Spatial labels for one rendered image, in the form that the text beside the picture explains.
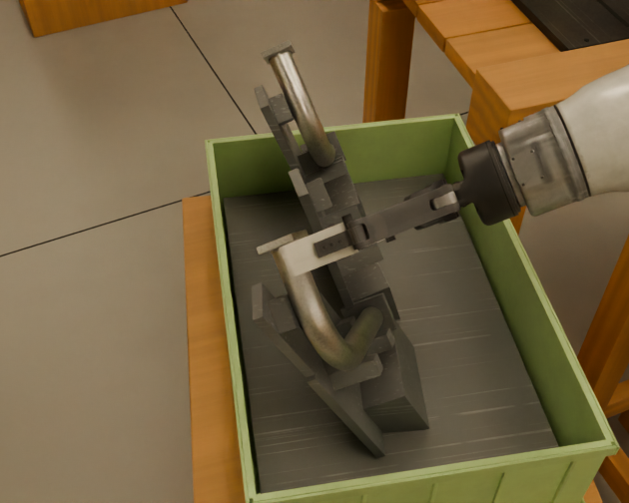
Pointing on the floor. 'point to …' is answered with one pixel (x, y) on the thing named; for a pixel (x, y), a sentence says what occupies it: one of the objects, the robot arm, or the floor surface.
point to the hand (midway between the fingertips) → (314, 251)
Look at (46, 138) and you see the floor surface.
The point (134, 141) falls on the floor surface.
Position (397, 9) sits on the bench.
